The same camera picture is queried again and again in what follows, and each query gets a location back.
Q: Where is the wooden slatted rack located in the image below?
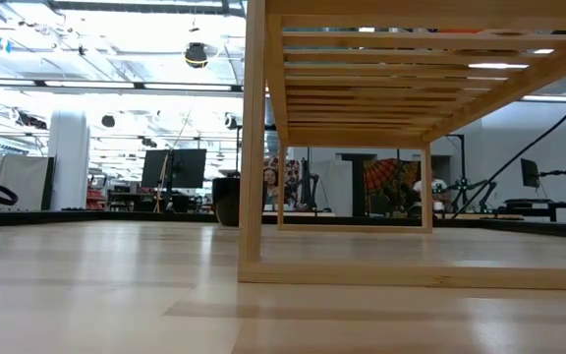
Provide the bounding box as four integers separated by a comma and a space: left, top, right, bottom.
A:
237, 0, 566, 291

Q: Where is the black ceramic mug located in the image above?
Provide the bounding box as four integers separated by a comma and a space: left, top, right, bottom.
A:
211, 176, 242, 228

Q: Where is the person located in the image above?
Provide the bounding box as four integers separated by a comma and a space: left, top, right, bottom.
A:
412, 171, 449, 210
262, 166, 280, 206

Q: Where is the red patterned fabric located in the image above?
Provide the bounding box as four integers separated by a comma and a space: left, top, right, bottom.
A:
363, 157, 422, 199

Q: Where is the white pillar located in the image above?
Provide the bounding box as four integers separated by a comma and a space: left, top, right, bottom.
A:
48, 109, 91, 212

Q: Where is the small monitor on stand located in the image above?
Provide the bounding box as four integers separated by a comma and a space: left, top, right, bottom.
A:
519, 157, 542, 189

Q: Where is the black metal table frame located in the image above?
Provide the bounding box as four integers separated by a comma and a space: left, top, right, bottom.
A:
0, 208, 566, 241

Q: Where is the white partition board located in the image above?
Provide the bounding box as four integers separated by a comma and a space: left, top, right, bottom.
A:
0, 154, 56, 211

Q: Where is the black monitor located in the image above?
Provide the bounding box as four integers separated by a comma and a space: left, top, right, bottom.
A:
141, 148, 208, 190

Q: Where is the black hanging ceiling lamp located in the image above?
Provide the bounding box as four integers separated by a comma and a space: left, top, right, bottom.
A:
184, 42, 209, 70

